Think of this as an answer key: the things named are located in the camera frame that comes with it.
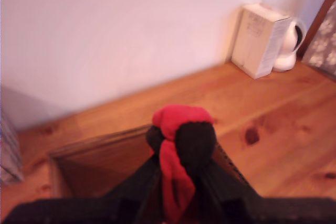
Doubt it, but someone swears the brown wooden chair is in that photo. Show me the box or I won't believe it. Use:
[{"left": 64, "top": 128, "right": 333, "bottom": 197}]
[{"left": 298, "top": 0, "right": 336, "bottom": 63}]

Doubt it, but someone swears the white printed carton box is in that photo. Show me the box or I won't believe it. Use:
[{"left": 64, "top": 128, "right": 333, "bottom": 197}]
[{"left": 230, "top": 3, "right": 292, "bottom": 80}]

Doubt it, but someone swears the small white round camera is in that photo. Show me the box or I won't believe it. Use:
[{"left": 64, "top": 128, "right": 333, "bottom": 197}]
[{"left": 272, "top": 17, "right": 308, "bottom": 73}]

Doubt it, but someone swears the red and black footbag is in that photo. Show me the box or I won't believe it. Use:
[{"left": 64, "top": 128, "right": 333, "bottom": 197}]
[{"left": 145, "top": 104, "right": 219, "bottom": 222}]

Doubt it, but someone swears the triangle pattern tissue box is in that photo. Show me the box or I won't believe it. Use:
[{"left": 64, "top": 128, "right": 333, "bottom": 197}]
[{"left": 0, "top": 107, "right": 25, "bottom": 186}]

